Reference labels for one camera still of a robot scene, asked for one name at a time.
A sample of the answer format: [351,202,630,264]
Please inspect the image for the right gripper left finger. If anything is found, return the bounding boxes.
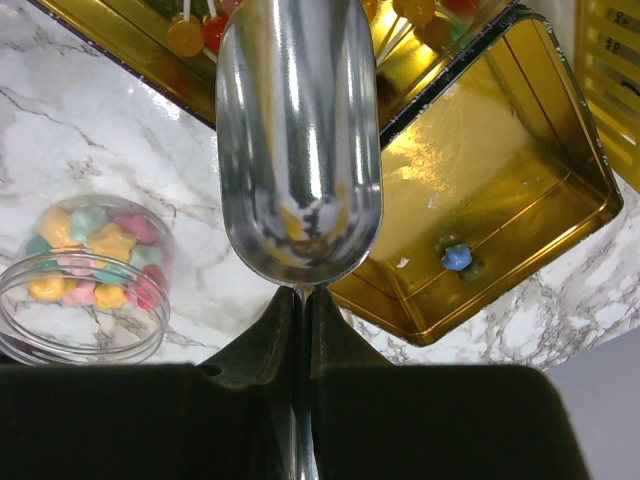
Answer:
[1,288,299,479]

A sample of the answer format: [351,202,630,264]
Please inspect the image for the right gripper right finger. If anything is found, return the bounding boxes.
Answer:
[306,288,589,479]

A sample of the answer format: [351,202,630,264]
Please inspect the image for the candy tin box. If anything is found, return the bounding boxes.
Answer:
[41,1,622,346]

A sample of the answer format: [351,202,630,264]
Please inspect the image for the shiny metal scoop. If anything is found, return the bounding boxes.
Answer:
[216,1,383,479]

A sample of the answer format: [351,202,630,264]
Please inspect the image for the blue star candy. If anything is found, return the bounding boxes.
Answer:
[441,244,473,272]

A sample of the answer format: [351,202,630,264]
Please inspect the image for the clear plastic jar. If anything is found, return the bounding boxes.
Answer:
[1,195,174,365]

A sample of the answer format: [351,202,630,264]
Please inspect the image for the yellow plastic shopping basket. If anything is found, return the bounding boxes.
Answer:
[575,1,639,188]

